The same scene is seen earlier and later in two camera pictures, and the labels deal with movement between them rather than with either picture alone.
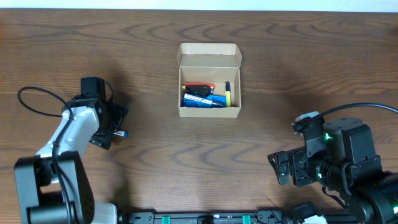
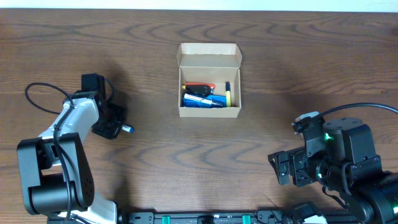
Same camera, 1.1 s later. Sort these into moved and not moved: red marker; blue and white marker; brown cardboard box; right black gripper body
Moved: blue and white marker
Not moved: red marker; brown cardboard box; right black gripper body
